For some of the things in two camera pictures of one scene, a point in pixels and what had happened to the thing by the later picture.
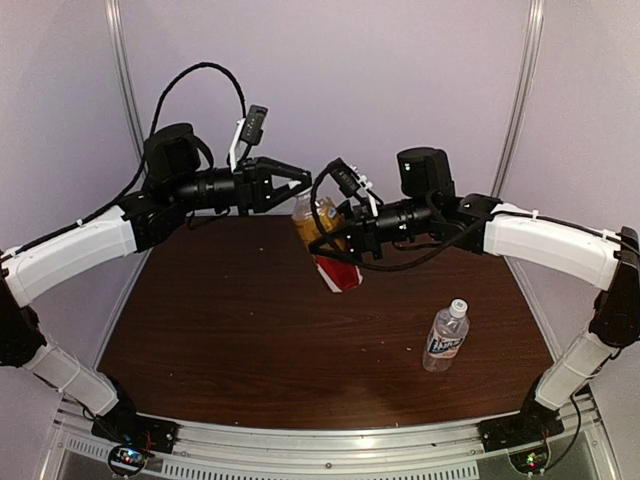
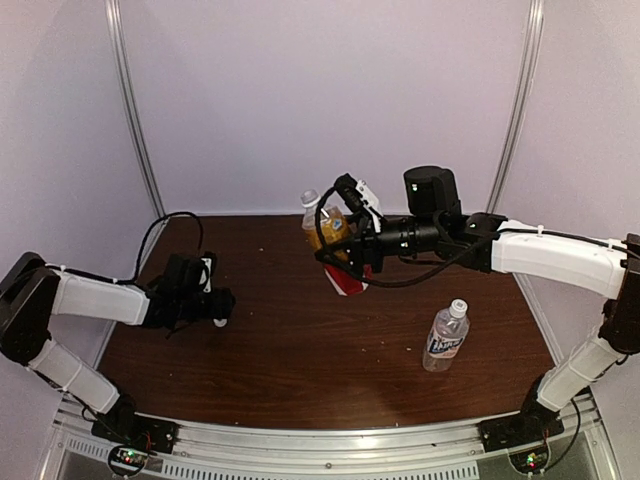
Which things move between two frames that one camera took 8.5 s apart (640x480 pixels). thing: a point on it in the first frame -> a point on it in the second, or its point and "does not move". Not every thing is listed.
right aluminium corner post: [534, 33] does not move
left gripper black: [254, 184] -> [220, 308]
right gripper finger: [342, 251] -> [349, 268]
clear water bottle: [446, 336] does not move
